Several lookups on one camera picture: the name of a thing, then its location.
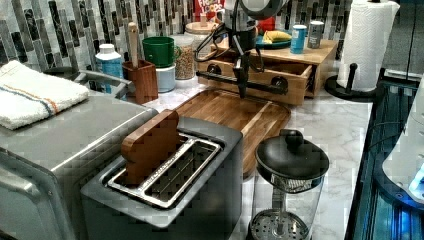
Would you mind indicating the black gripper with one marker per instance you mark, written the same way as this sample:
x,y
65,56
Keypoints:
x,y
242,43

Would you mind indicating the bamboo drawer with black handle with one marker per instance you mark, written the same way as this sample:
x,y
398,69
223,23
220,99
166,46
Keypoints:
x,y
281,81

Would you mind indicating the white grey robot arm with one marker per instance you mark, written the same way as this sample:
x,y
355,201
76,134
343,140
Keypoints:
x,y
240,19

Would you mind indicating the bamboo drawer cabinet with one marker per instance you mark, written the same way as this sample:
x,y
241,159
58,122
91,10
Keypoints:
x,y
322,59

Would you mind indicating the dark wooden cutting board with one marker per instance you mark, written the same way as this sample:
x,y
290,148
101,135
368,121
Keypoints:
x,y
256,119

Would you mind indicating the yellow toy banana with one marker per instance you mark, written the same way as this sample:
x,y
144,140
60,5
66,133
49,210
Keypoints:
x,y
275,36

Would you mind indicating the blue round plate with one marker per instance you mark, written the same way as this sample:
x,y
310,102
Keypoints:
x,y
271,46

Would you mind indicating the clear plastic cereal container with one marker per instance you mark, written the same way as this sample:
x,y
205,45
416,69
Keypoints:
x,y
184,63

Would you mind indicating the glass jar with wooden lid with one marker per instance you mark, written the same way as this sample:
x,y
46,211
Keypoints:
x,y
200,30

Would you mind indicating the blue spice shaker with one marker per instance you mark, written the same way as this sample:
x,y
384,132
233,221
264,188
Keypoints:
x,y
298,39

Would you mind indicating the froot loops cereal box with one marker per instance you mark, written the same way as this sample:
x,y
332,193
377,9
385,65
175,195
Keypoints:
x,y
212,8

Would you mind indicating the white ceramic cup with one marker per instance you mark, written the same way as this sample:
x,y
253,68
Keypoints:
x,y
166,79

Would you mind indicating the green plastic cup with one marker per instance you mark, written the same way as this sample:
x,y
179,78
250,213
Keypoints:
x,y
161,51

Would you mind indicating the dark pepper shaker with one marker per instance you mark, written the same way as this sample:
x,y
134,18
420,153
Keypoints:
x,y
315,34

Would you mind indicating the black paper towel holder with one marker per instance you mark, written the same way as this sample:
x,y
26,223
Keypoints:
x,y
347,93

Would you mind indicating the brown wooden utensil holder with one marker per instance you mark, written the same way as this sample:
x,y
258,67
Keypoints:
x,y
144,79

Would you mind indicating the glass french press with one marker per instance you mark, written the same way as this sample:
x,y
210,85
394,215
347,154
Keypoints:
x,y
288,181

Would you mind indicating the black slot toaster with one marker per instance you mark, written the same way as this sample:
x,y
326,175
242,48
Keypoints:
x,y
196,194

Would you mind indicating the wooden toy toast slice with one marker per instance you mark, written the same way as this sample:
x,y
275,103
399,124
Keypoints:
x,y
146,148

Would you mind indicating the white blue bottle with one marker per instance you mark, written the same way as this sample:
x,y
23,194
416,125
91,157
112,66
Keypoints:
x,y
108,61

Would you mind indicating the white paper towel roll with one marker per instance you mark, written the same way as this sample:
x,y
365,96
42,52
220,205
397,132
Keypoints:
x,y
365,42

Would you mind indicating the white striped folded towel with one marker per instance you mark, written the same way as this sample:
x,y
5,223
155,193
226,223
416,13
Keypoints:
x,y
28,96

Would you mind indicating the stainless steel toaster oven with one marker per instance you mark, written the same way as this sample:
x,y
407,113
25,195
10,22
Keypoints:
x,y
45,164

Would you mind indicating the wooden utensil handle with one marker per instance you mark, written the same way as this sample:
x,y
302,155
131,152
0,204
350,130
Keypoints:
x,y
133,42

